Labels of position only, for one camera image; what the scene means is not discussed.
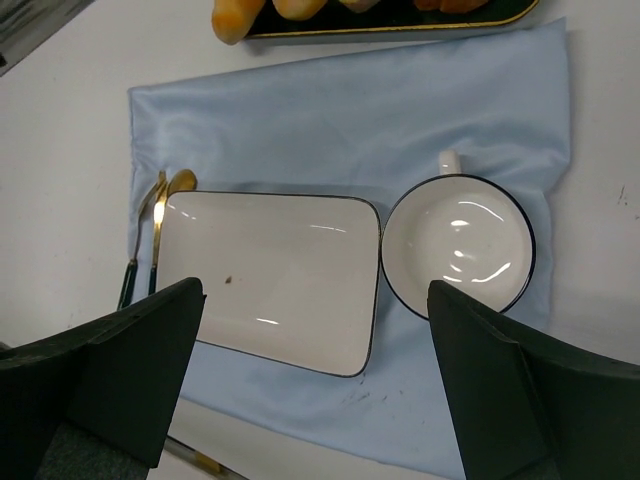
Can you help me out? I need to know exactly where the brown bread slice right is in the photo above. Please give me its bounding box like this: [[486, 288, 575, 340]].
[[413, 0, 489, 14]]

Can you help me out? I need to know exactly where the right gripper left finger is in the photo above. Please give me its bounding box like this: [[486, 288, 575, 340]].
[[1, 277, 206, 479]]

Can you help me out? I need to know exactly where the glazed donut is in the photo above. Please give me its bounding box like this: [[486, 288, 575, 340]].
[[272, 0, 327, 21]]

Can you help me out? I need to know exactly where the light blue cloth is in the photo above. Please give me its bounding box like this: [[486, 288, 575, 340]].
[[129, 19, 571, 479]]

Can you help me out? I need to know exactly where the white bowl with handle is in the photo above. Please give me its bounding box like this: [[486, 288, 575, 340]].
[[381, 149, 536, 319]]

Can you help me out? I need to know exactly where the dark green serving tray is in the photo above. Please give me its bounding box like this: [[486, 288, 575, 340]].
[[246, 1, 539, 43]]

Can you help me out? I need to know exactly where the green handled spoon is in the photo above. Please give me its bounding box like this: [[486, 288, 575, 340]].
[[148, 169, 197, 295]]

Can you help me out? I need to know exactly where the green handled fork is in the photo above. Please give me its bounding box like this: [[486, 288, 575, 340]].
[[117, 170, 166, 310]]

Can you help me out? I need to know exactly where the brown bread slice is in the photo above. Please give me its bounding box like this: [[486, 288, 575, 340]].
[[339, 0, 380, 13], [413, 0, 489, 14]]

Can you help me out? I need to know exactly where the white rectangular plate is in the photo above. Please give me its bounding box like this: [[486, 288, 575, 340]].
[[157, 191, 381, 378]]

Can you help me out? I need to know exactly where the orange bread roll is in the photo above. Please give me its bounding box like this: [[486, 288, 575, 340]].
[[211, 0, 266, 45]]

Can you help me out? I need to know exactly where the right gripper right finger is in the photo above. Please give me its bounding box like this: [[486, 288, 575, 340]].
[[427, 281, 639, 479]]

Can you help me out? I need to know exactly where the brown bread slice left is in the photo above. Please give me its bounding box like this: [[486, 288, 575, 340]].
[[339, 0, 380, 13]]

